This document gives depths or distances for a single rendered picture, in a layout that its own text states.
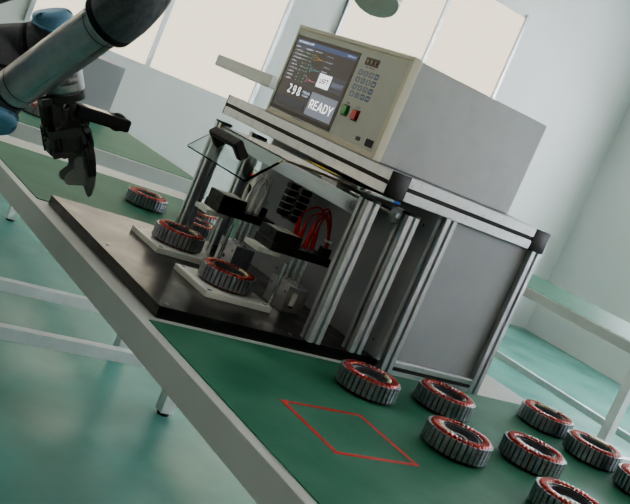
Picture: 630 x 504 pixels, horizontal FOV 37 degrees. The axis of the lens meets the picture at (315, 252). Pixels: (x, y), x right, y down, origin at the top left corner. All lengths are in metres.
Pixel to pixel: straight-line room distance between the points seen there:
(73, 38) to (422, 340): 0.86
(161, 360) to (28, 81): 0.55
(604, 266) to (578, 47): 2.05
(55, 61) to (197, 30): 5.25
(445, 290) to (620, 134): 7.86
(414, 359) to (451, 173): 0.38
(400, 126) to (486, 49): 6.53
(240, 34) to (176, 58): 0.52
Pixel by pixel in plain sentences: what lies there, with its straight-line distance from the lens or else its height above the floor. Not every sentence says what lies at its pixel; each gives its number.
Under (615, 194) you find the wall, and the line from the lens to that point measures 9.45.
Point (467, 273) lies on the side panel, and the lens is 1.87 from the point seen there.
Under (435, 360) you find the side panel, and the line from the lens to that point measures 1.91.
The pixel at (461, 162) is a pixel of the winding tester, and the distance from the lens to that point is 1.91.
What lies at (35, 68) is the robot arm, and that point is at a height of 1.04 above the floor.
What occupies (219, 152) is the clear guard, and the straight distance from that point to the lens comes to 1.68.
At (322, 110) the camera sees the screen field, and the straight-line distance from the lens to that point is 1.95.
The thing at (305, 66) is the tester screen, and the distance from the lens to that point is 2.06.
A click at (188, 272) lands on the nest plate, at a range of 1.81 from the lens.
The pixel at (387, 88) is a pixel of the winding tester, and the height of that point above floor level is 1.25.
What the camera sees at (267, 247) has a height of 0.88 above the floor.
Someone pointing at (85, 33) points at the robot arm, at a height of 1.13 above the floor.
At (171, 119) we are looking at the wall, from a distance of 6.91.
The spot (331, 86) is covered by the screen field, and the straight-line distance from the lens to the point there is 1.95.
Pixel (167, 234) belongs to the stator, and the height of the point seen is 0.80.
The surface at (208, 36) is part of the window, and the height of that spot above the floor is 1.35.
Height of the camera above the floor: 1.15
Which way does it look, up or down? 8 degrees down
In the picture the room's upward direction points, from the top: 23 degrees clockwise
